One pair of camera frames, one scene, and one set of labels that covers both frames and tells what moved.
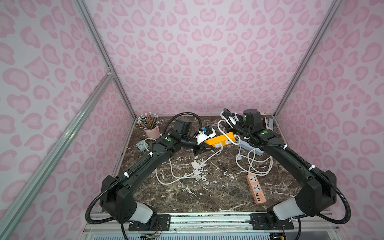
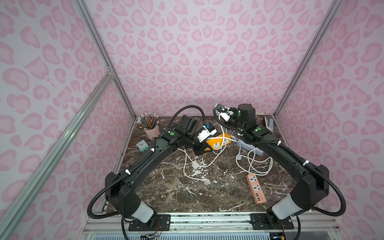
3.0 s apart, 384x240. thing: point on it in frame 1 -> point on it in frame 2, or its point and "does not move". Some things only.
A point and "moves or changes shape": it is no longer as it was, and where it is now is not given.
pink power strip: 256,189 does not move
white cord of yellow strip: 217,149 -> 205,181
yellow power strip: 218,141 moves or changes shape
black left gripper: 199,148 does not move
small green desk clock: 141,145 does not move
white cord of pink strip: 253,166 does not move
